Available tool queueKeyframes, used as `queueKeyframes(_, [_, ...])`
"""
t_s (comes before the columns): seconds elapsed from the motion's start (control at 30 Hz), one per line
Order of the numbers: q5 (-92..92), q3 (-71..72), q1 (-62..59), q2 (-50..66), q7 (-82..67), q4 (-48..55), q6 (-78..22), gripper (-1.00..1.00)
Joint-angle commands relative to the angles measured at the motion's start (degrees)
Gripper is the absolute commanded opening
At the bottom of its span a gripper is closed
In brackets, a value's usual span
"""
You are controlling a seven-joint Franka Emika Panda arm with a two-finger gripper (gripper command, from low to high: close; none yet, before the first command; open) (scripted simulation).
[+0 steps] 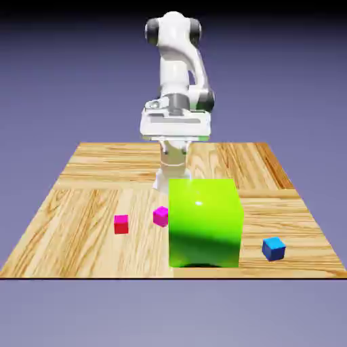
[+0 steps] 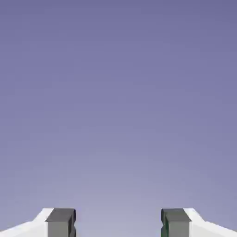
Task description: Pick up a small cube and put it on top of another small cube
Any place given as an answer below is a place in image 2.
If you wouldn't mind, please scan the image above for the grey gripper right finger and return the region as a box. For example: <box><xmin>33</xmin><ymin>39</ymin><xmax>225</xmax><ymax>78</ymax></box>
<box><xmin>160</xmin><ymin>207</ymin><xmax>237</xmax><ymax>237</ymax></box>

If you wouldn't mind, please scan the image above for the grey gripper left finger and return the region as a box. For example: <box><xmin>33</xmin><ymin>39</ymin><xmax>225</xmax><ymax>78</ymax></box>
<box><xmin>0</xmin><ymin>207</ymin><xmax>77</xmax><ymax>237</ymax></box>

